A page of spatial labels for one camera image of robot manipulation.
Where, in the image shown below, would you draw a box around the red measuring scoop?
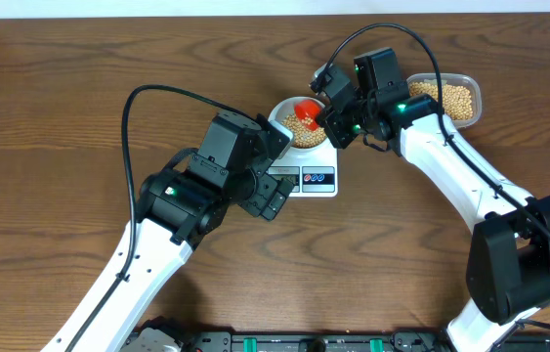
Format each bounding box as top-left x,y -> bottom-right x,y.
293,99 -> 322,131

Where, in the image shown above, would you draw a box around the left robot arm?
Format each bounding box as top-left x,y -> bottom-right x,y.
45,110 -> 293,351

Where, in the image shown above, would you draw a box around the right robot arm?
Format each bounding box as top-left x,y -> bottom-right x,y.
311,48 -> 550,351

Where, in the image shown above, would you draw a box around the grey bowl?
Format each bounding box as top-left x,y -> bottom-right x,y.
269,97 -> 327,150

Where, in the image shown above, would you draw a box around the soybeans in bowl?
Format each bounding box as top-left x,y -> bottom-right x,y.
282,113 -> 326,149

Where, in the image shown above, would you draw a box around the white kitchen scale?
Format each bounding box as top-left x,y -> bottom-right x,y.
268,138 -> 339,198

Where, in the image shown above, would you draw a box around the soybeans in container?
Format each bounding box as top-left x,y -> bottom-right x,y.
408,82 -> 474,120

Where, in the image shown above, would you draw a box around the clear plastic container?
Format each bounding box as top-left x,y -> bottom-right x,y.
406,73 -> 483,129

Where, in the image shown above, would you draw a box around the right black cable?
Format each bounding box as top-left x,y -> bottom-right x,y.
320,22 -> 550,332

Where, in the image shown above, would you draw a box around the black cable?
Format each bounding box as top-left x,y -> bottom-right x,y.
62,84 -> 256,352
320,22 -> 550,332

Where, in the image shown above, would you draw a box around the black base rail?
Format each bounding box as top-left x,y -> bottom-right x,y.
122,331 -> 550,352

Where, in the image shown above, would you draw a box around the left black cable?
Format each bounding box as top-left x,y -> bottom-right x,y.
62,84 -> 256,352

